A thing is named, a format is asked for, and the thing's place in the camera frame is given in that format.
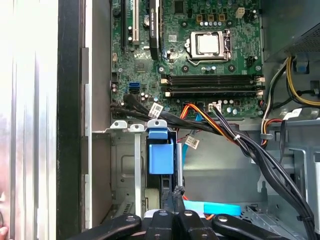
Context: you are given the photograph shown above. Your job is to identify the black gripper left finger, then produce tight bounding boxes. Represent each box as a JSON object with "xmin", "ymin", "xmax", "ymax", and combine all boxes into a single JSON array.
[{"xmin": 66, "ymin": 186, "xmax": 176, "ymax": 240}]

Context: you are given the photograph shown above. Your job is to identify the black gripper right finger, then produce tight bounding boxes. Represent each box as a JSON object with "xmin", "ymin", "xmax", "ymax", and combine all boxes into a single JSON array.
[{"xmin": 172, "ymin": 184, "xmax": 285, "ymax": 240}]

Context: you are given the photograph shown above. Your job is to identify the hard disk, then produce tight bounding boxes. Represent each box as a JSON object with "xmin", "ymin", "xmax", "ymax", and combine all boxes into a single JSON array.
[{"xmin": 144, "ymin": 119, "xmax": 186, "ymax": 213}]

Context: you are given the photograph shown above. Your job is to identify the metal disk bay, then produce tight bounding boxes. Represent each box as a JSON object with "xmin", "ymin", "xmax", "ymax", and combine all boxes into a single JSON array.
[{"xmin": 109, "ymin": 119, "xmax": 186, "ymax": 221}]

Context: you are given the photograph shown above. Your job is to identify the white board connector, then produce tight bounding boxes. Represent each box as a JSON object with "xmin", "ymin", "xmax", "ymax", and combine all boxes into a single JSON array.
[{"xmin": 207, "ymin": 102, "xmax": 222, "ymax": 113}]

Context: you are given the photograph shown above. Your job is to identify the metal drive cage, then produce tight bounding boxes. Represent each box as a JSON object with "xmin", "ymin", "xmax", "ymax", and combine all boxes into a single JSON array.
[{"xmin": 287, "ymin": 119, "xmax": 320, "ymax": 240}]

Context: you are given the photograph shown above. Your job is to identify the black RAM slot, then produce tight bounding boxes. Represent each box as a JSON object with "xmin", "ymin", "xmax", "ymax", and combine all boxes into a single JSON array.
[
  {"xmin": 161, "ymin": 79, "xmax": 266, "ymax": 87},
  {"xmin": 163, "ymin": 91, "xmax": 265, "ymax": 99},
  {"xmin": 161, "ymin": 74, "xmax": 266, "ymax": 81},
  {"xmin": 162, "ymin": 86, "xmax": 265, "ymax": 93}
]

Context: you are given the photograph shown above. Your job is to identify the blue SATA port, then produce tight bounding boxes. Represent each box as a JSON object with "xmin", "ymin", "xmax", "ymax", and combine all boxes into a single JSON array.
[{"xmin": 128, "ymin": 81, "xmax": 141, "ymax": 94}]

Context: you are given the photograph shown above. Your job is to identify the green motherboard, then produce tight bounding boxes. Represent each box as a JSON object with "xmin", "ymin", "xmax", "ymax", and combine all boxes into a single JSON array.
[{"xmin": 111, "ymin": 0, "xmax": 265, "ymax": 120}]

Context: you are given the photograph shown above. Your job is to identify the black PC case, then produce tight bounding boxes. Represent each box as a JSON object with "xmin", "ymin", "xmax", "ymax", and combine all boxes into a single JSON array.
[{"xmin": 56, "ymin": 0, "xmax": 320, "ymax": 240}]

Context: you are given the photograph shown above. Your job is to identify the socket locking lever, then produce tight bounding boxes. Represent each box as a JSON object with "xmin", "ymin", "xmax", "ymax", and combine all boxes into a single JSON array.
[{"xmin": 186, "ymin": 56, "xmax": 232, "ymax": 67}]

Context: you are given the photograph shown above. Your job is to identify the metal socket cover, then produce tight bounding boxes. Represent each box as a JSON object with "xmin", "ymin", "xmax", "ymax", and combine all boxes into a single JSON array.
[{"xmin": 190, "ymin": 29, "xmax": 233, "ymax": 61}]

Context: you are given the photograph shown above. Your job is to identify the black CPU socket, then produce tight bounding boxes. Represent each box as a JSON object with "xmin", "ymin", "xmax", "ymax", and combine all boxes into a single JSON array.
[{"xmin": 185, "ymin": 28, "xmax": 233, "ymax": 67}]

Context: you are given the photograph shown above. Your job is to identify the silver CPU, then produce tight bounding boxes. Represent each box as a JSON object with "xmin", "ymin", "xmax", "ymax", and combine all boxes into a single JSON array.
[{"xmin": 196, "ymin": 33, "xmax": 220, "ymax": 55}]

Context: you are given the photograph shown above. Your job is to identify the black graphics card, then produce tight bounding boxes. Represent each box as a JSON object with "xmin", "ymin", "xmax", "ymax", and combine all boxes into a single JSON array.
[{"xmin": 148, "ymin": 0, "xmax": 161, "ymax": 60}]

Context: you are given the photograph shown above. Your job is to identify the white expansion slot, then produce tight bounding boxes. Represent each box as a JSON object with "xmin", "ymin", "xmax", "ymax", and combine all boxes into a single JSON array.
[{"xmin": 132, "ymin": 0, "xmax": 140, "ymax": 46}]

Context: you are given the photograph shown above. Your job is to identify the black expansion slot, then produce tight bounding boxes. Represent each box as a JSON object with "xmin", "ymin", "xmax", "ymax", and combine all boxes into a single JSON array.
[{"xmin": 121, "ymin": 0, "xmax": 127, "ymax": 50}]

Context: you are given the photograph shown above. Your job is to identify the grey power supply unit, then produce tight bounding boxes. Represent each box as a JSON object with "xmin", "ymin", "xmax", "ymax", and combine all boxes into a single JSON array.
[{"xmin": 261, "ymin": 0, "xmax": 320, "ymax": 64}]

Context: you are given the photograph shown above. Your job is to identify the blue SATA wire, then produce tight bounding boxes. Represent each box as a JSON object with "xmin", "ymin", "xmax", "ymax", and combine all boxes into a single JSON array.
[{"xmin": 183, "ymin": 111, "xmax": 241, "ymax": 216}]

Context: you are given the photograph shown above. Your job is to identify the white barcode wire tag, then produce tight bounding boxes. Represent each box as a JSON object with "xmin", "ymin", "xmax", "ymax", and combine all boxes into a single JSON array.
[
  {"xmin": 186, "ymin": 135, "xmax": 201, "ymax": 149},
  {"xmin": 148, "ymin": 101, "xmax": 165, "ymax": 120},
  {"xmin": 283, "ymin": 108, "xmax": 303, "ymax": 120}
]

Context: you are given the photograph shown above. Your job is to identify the orange power wire black plug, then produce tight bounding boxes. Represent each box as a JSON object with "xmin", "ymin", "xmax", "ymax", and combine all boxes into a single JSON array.
[{"xmin": 180, "ymin": 102, "xmax": 238, "ymax": 222}]

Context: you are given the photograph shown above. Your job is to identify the black cable bundle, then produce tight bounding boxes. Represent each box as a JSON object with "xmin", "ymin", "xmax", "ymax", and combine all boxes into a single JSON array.
[{"xmin": 109, "ymin": 94, "xmax": 317, "ymax": 240}]

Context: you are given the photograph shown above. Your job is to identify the coloured supply wire bundle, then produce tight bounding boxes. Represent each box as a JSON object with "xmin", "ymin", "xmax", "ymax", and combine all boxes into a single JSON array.
[{"xmin": 259, "ymin": 56, "xmax": 289, "ymax": 149}]

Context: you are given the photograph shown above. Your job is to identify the yellow wires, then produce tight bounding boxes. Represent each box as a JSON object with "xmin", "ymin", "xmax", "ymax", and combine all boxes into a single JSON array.
[{"xmin": 285, "ymin": 56, "xmax": 320, "ymax": 106}]

